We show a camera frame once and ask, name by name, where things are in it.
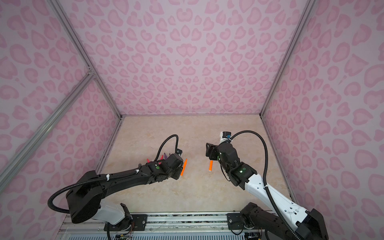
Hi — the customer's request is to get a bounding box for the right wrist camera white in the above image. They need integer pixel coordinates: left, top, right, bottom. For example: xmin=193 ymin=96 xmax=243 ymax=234
xmin=220 ymin=131 xmax=232 ymax=144

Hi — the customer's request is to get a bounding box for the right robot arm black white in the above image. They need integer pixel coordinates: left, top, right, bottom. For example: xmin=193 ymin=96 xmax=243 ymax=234
xmin=206 ymin=143 xmax=329 ymax=240

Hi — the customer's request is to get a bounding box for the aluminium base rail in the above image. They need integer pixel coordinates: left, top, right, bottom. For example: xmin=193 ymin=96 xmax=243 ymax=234
xmin=56 ymin=211 xmax=316 ymax=240

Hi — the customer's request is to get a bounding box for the diagonal aluminium frame bar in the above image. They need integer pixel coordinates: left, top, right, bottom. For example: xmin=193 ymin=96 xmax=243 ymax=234
xmin=1 ymin=71 xmax=95 ymax=193

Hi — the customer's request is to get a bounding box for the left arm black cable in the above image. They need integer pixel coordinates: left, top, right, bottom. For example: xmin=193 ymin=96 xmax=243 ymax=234
xmin=47 ymin=134 xmax=180 ymax=214

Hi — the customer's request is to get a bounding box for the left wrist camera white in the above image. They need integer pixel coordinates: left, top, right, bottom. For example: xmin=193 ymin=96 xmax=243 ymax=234
xmin=176 ymin=149 xmax=183 ymax=156

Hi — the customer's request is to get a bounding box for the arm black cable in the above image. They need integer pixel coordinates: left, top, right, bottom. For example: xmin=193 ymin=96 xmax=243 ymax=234
xmin=47 ymin=134 xmax=180 ymax=214
xmin=229 ymin=129 xmax=301 ymax=240

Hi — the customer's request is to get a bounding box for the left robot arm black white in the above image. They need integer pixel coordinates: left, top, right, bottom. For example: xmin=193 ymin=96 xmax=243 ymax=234
xmin=66 ymin=154 xmax=184 ymax=224

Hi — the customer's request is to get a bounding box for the orange marker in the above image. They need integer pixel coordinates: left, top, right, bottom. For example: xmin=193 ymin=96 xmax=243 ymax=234
xmin=209 ymin=160 xmax=214 ymax=172
xmin=180 ymin=159 xmax=188 ymax=177

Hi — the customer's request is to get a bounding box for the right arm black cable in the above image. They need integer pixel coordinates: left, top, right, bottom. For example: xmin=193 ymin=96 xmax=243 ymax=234
xmin=229 ymin=129 xmax=301 ymax=240

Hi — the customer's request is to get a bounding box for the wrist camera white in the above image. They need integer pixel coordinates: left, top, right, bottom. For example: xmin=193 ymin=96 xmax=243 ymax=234
xmin=220 ymin=131 xmax=232 ymax=144
xmin=176 ymin=149 xmax=183 ymax=156

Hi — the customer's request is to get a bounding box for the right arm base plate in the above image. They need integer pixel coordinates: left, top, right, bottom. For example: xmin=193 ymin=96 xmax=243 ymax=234
xmin=226 ymin=212 xmax=270 ymax=231

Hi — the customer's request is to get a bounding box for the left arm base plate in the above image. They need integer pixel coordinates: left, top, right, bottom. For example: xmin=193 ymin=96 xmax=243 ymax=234
xmin=104 ymin=214 xmax=148 ymax=232

